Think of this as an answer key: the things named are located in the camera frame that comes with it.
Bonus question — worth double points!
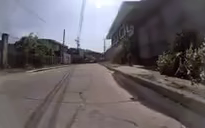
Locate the row of distant buildings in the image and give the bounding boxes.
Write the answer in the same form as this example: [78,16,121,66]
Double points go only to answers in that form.
[67,47,104,64]

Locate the thin pole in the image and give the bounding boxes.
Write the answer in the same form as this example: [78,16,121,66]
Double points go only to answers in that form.
[102,38,107,55]

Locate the grey paved road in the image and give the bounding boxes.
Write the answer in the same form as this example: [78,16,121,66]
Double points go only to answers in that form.
[0,62,205,128]

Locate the utility pole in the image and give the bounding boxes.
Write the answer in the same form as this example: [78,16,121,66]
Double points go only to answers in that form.
[60,28,67,65]

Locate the green roofed building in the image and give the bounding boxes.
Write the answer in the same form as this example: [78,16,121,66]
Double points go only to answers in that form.
[36,38,70,64]

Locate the dark building with lettering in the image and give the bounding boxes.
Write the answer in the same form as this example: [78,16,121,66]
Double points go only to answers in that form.
[104,0,205,68]

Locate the low concrete kerb strip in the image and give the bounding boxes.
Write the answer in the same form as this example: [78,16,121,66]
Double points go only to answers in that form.
[0,64,71,75]

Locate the raised concrete sidewalk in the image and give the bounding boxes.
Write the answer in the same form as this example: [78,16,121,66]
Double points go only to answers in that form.
[100,61,205,118]

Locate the pale leafy bush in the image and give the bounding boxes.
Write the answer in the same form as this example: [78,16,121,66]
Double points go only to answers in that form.
[156,33,205,88]

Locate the concrete pillar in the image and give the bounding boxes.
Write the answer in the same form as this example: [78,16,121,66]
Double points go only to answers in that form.
[1,33,10,69]

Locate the green trees behind wall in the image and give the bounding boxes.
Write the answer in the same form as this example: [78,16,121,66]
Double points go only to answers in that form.
[14,32,56,68]

